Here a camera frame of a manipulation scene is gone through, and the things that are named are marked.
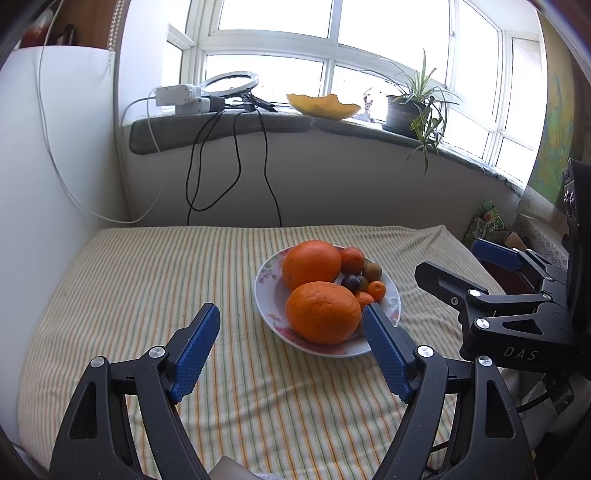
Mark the white power adapter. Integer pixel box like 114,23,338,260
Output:
154,84,200,106
175,98,212,116

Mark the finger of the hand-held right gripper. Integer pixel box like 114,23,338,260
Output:
414,261,555,342
472,239,566,296

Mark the ring light with stand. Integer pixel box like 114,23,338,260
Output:
201,70,279,114

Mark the white patterned cloth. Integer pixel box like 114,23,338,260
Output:
515,187,571,266

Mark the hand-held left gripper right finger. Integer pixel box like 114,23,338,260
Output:
361,303,539,480

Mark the beaded blind cord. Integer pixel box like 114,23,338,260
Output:
105,0,125,75

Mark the potted spider plant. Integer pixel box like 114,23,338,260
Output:
365,48,465,175

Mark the striped tablecloth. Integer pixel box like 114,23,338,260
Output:
18,224,513,480

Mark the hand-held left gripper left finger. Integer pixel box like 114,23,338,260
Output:
52,302,221,480

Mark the stone windowsill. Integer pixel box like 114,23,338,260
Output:
314,117,522,190

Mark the yellow wavy bowl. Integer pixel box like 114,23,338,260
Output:
286,93,362,121

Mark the green printed bag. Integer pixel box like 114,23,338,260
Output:
463,200,509,247

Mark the large orange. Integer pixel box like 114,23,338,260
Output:
286,281,362,346
282,240,343,291

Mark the white cabinet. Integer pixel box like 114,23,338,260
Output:
0,0,132,278

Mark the white cable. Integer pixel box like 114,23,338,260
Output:
37,9,162,224

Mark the white floral plate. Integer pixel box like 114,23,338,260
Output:
254,244,401,358

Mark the white window frame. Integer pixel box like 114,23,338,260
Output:
168,0,548,185

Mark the wall map poster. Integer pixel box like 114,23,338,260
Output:
526,18,591,204

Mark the black cable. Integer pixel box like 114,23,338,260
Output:
185,111,243,213
256,110,282,228

